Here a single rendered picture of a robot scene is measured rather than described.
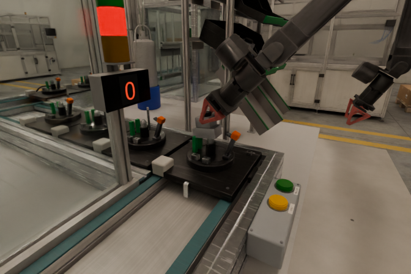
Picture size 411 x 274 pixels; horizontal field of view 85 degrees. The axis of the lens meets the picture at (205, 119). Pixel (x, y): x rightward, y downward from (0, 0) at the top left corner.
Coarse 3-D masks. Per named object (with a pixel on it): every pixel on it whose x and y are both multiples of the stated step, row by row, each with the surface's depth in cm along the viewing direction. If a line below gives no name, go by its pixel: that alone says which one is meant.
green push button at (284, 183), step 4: (280, 180) 56; (284, 180) 56; (288, 180) 56; (276, 184) 55; (280, 184) 55; (284, 184) 55; (288, 184) 55; (292, 184) 55; (280, 188) 54; (284, 188) 53; (288, 188) 53; (292, 188) 54
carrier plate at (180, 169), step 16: (224, 144) 76; (176, 160) 66; (240, 160) 66; (256, 160) 66; (160, 176) 61; (176, 176) 58; (192, 176) 58; (208, 176) 58; (224, 176) 58; (240, 176) 58; (208, 192) 54; (224, 192) 52
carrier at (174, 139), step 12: (144, 120) 75; (132, 132) 77; (144, 132) 75; (168, 132) 86; (132, 144) 71; (144, 144) 71; (156, 144) 73; (168, 144) 76; (180, 144) 76; (132, 156) 68; (144, 156) 68; (156, 156) 68; (168, 156) 71; (144, 168) 64
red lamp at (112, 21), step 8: (104, 8) 41; (112, 8) 41; (120, 8) 42; (104, 16) 41; (112, 16) 41; (120, 16) 42; (104, 24) 42; (112, 24) 42; (120, 24) 43; (104, 32) 42; (112, 32) 42; (120, 32) 43
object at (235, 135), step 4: (228, 132) 61; (232, 132) 59; (236, 132) 59; (228, 136) 60; (232, 136) 59; (236, 136) 59; (232, 140) 60; (236, 140) 59; (232, 144) 60; (228, 148) 61; (228, 152) 62
